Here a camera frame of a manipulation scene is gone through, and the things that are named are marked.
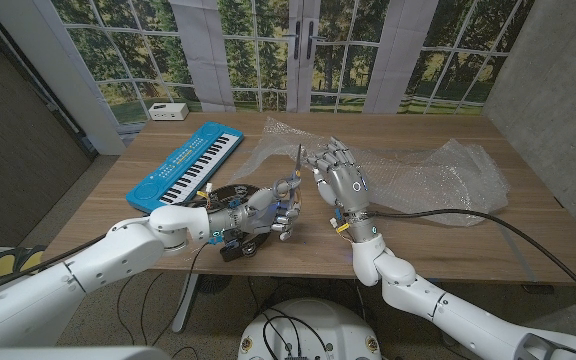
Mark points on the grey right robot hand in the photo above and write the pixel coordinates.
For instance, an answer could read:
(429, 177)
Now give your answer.
(345, 185)

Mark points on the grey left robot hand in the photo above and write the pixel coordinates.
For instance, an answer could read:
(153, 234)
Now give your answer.
(268, 212)

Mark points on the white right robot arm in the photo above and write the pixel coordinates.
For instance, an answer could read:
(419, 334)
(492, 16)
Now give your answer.
(418, 295)

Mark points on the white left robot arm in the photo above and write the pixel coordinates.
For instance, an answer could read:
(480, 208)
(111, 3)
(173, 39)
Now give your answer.
(118, 250)

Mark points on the black half-moon tambourine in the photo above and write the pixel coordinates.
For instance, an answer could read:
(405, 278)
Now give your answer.
(230, 192)

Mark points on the clear bubble wrap sheet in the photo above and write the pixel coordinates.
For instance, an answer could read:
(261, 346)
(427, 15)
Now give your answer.
(443, 175)

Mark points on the blue toy piano keyboard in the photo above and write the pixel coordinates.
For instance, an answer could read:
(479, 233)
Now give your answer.
(178, 160)

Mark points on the black round floor base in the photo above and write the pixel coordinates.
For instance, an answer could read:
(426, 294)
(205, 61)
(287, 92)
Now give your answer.
(215, 284)

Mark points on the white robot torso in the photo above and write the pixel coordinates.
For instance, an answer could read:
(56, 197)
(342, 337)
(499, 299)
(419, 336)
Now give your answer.
(338, 330)

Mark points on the white power box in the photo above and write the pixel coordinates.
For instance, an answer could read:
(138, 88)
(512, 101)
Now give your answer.
(168, 111)

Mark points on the printed window forest backdrop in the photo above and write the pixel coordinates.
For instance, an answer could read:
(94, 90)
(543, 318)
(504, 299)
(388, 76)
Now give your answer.
(118, 50)

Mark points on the yellow black foot pedal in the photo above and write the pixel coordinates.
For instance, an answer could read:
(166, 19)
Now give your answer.
(0, 267)
(33, 260)

